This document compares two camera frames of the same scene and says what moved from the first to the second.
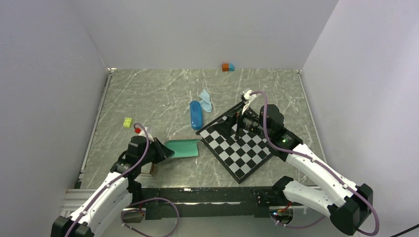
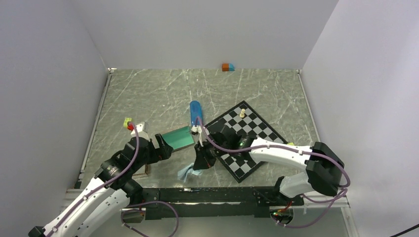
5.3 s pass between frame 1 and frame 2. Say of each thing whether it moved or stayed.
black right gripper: moved
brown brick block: moved
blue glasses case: stayed
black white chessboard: stayed
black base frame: stayed
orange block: stayed
